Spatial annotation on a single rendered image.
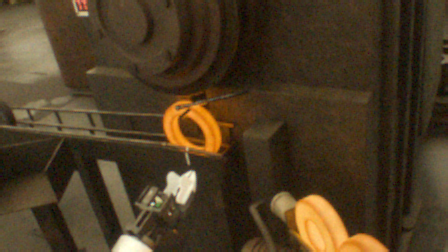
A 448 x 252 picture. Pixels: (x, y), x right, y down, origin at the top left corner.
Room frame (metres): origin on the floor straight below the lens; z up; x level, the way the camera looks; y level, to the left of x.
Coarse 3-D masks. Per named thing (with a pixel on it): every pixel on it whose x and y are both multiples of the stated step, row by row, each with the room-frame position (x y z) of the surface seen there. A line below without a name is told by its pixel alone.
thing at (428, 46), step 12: (432, 0) 1.47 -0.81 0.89; (444, 0) 1.78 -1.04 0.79; (432, 12) 1.48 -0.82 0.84; (444, 12) 1.82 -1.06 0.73; (432, 24) 1.50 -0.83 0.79; (432, 36) 1.52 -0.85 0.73; (432, 48) 1.55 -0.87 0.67; (432, 60) 1.57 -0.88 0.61; (432, 72) 1.60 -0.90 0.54; (432, 84) 1.63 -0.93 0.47; (420, 96) 1.52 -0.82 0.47; (432, 96) 1.66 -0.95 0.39; (420, 108) 1.53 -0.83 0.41; (432, 108) 1.69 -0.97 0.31; (420, 120) 1.54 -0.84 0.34; (420, 132) 1.56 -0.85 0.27; (420, 144) 1.78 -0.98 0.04
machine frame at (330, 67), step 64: (320, 0) 0.93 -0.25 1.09; (384, 0) 0.93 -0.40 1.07; (256, 64) 1.04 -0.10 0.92; (320, 64) 0.94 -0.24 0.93; (384, 64) 0.93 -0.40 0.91; (128, 128) 1.30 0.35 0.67; (192, 128) 1.13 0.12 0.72; (320, 128) 0.88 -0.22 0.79; (384, 128) 0.92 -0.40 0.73; (128, 192) 1.37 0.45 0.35; (320, 192) 0.89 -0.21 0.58; (384, 192) 0.92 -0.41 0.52
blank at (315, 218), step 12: (300, 204) 0.65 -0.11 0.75; (312, 204) 0.62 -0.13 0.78; (324, 204) 0.61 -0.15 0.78; (300, 216) 0.66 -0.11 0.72; (312, 216) 0.61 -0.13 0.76; (324, 216) 0.58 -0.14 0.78; (336, 216) 0.58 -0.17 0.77; (300, 228) 0.66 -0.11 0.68; (312, 228) 0.64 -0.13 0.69; (324, 228) 0.57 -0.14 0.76; (336, 228) 0.56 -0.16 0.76; (312, 240) 0.63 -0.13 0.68; (324, 240) 0.58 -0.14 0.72; (336, 240) 0.55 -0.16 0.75
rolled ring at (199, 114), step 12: (168, 108) 1.07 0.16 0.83; (192, 108) 1.02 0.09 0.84; (204, 108) 1.03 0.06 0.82; (168, 120) 1.07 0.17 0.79; (204, 120) 0.99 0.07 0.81; (168, 132) 1.08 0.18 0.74; (180, 132) 1.09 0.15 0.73; (204, 132) 1.00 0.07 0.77; (216, 132) 0.99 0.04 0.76; (180, 144) 1.06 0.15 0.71; (192, 144) 1.07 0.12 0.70; (216, 144) 0.99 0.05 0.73
